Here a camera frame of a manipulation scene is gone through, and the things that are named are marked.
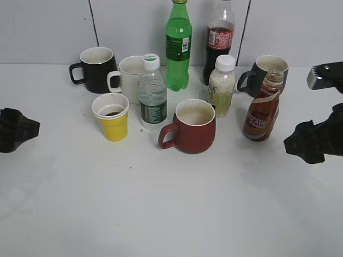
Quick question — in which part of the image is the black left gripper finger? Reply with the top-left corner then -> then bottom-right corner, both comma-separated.
1,108 -> 40,153

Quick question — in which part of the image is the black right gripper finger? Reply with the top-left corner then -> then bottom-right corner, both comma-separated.
284,103 -> 342,164

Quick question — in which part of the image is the silver-tipped right gripper finger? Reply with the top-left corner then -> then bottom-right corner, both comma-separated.
307,62 -> 342,94

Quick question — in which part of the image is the brown coffee bottle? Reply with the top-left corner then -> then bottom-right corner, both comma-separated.
243,69 -> 284,141

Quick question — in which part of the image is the yellow paper cup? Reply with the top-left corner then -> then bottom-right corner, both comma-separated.
91,93 -> 130,142

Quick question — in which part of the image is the dark grey mug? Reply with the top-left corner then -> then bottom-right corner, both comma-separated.
237,55 -> 289,97

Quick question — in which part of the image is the black mug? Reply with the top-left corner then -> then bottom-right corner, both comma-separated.
69,47 -> 118,94

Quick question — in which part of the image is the white-capped milky drink bottle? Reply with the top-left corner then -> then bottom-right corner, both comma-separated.
207,55 -> 236,118

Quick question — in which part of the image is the red mug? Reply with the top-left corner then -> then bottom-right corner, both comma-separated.
158,99 -> 216,154

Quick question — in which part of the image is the cola bottle red label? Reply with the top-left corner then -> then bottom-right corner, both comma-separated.
203,1 -> 235,86

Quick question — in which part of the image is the white mug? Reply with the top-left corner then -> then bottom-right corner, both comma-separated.
107,56 -> 143,104

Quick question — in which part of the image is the clear water bottle green label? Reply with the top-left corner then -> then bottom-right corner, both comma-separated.
138,54 -> 167,131

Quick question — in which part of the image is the green soda bottle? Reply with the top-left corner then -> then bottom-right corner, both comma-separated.
165,1 -> 192,92

